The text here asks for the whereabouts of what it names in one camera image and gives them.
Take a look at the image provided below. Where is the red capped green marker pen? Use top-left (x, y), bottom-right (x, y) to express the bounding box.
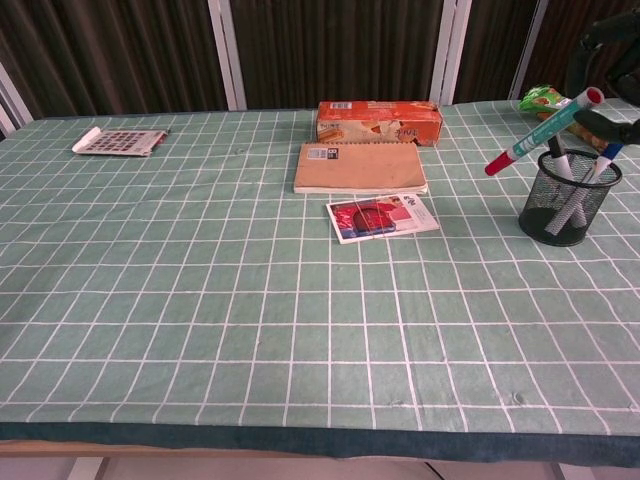
top-left (484, 86), bottom-right (607, 177)

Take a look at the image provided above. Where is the dark brown curtain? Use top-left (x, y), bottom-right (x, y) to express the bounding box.
top-left (0, 0), bottom-right (640, 141)

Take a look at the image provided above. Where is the blue capped marker pen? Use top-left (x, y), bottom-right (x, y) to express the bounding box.
top-left (544, 142), bottom-right (625, 236)

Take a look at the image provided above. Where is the card pack with red picture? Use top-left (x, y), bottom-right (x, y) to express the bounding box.
top-left (325, 194), bottom-right (441, 245)

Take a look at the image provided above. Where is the green snack bag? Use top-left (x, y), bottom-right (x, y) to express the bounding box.
top-left (517, 85), bottom-right (615, 153)

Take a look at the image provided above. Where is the white partition frame post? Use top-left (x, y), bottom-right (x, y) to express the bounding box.
top-left (206, 0), bottom-right (249, 112)
top-left (506, 0), bottom-right (550, 101)
top-left (428, 0), bottom-right (474, 106)
top-left (0, 62), bottom-right (35, 139)

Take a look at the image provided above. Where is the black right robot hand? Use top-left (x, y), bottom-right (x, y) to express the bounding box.
top-left (564, 9), bottom-right (640, 149)

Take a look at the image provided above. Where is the green checked tablecloth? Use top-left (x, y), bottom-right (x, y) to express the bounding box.
top-left (0, 97), bottom-right (640, 459)

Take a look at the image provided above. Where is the black mesh pen holder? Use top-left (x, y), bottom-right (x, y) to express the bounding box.
top-left (517, 148), bottom-right (624, 248)

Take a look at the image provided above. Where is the black capped marker pen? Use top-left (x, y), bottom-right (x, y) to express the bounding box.
top-left (546, 135), bottom-right (589, 229)

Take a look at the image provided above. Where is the orange cracker box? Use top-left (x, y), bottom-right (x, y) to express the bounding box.
top-left (314, 100), bottom-right (446, 148)

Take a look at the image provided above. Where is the brown spiral notebook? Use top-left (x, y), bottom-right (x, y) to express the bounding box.
top-left (292, 140), bottom-right (430, 196)

